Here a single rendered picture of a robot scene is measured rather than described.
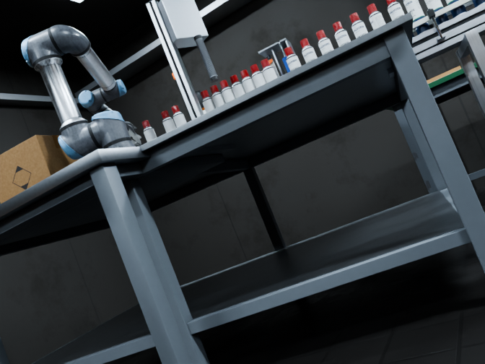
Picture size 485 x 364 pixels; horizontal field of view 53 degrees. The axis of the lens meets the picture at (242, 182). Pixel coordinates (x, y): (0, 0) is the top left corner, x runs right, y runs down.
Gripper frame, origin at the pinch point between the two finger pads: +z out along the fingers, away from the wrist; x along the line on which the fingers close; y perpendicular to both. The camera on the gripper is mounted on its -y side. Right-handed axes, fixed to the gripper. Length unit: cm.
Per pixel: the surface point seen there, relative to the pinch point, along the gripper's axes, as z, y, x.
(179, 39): -2, -17, -54
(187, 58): -130, 257, -18
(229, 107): 51, -65, -50
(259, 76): 33, -3, -60
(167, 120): 7.7, -2.4, -18.8
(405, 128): 92, 103, -82
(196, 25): -3, -8, -62
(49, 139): -17.7, -36.7, 11.8
